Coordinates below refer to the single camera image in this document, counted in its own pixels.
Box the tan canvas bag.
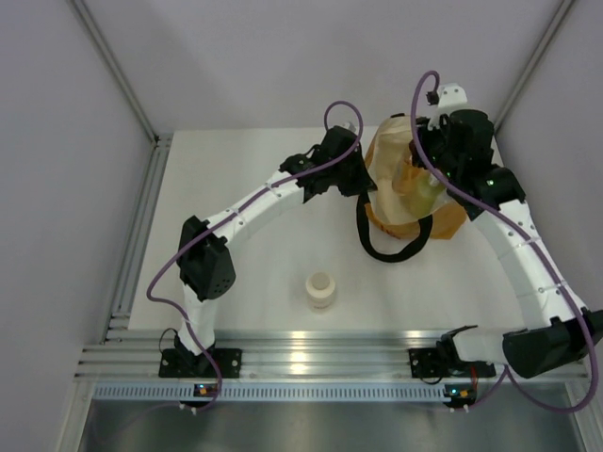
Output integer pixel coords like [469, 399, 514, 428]
[356, 114, 467, 264]

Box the orange bottle pink cap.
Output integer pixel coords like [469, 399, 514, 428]
[392, 159, 423, 196]

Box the cream jar bottle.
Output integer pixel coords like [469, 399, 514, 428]
[305, 271, 336, 312]

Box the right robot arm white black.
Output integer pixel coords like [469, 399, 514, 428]
[411, 84, 602, 379]

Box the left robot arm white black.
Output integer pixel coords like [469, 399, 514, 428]
[159, 125, 376, 378]

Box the green bottle white cap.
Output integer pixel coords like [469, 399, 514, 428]
[408, 172, 445, 218]

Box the right aluminium frame post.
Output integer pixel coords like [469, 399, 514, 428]
[494, 0, 578, 133]

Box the aluminium frame post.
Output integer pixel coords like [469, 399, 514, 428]
[494, 0, 578, 133]
[70, 0, 159, 142]

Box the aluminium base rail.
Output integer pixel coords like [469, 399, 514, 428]
[74, 328, 585, 381]

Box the left aluminium frame post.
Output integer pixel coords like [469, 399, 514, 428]
[70, 0, 159, 142]

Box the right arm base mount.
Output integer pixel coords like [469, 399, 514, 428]
[408, 347, 448, 385]

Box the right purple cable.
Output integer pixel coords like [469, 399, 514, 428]
[409, 70, 599, 414]

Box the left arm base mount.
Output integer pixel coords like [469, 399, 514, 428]
[158, 347, 242, 379]

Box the grey slotted cable duct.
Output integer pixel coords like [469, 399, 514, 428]
[93, 381, 473, 403]

